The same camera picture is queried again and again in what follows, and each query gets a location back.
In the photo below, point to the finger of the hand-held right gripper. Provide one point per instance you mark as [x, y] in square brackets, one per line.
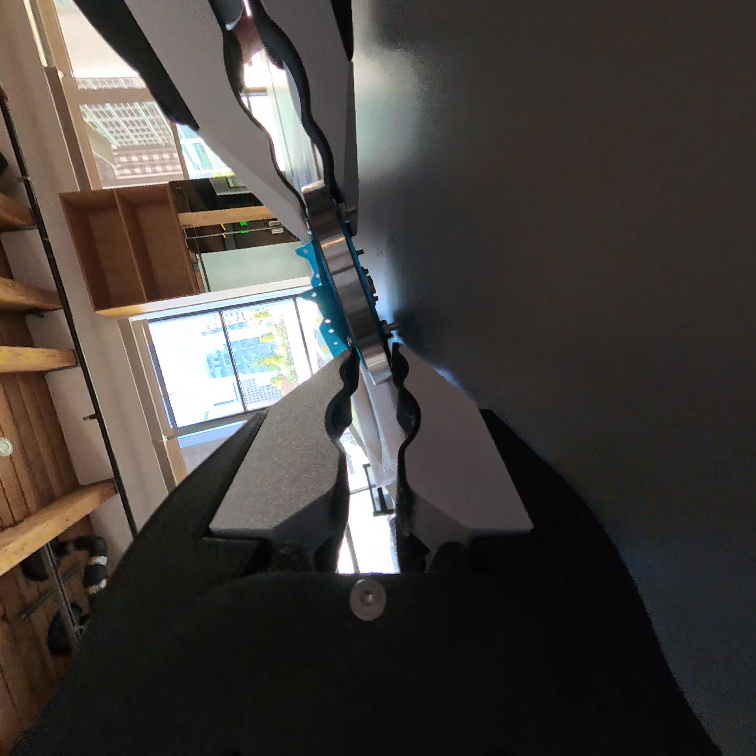
[218, 118]
[334, 88]

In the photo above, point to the glass window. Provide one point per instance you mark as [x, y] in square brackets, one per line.
[195, 366]
[118, 124]

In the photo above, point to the black metal rod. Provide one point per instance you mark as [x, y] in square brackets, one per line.
[88, 416]

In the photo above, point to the black insulated pipe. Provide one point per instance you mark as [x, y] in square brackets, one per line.
[77, 543]

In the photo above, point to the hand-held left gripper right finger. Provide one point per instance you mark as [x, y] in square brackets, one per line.
[460, 472]

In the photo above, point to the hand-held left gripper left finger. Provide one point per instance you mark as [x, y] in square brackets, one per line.
[277, 472]

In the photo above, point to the wooden wall cabinet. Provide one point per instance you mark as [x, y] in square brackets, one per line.
[118, 254]

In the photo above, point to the dark grey desk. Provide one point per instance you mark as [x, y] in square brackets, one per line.
[590, 236]

